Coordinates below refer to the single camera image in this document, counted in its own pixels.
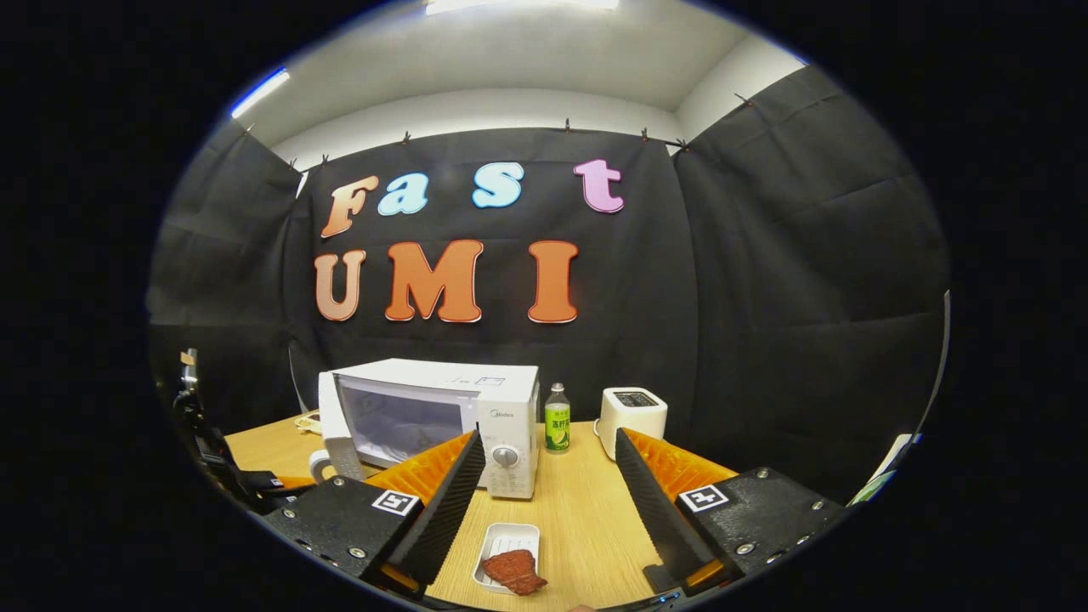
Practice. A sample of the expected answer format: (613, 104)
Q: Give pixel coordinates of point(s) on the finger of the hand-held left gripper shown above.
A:
(296, 483)

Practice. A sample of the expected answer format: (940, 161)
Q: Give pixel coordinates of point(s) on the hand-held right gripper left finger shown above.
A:
(442, 510)

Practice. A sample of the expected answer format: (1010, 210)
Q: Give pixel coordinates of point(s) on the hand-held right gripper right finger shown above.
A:
(659, 510)

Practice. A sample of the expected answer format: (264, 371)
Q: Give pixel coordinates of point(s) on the reddish brown meat slice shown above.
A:
(514, 571)

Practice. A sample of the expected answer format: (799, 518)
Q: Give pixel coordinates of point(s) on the white microwave oven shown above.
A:
(510, 408)

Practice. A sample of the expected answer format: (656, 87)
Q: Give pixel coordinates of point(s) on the white divided dish with beans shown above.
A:
(308, 422)

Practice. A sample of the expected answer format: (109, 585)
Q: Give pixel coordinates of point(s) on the white rectangular plastic tray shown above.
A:
(508, 540)

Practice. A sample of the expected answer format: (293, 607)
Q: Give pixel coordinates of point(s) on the white toaster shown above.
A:
(633, 421)

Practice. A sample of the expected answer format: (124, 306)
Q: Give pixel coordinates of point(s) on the green label drink bottle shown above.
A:
(558, 425)

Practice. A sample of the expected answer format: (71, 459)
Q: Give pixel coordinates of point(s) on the white and green object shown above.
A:
(888, 467)

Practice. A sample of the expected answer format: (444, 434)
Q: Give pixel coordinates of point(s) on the black backdrop cloth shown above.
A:
(765, 297)

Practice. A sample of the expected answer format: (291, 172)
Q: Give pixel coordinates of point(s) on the long ceiling strip light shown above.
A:
(259, 92)

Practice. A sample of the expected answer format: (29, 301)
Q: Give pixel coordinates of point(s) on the rectangular ceiling light panel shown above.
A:
(518, 4)

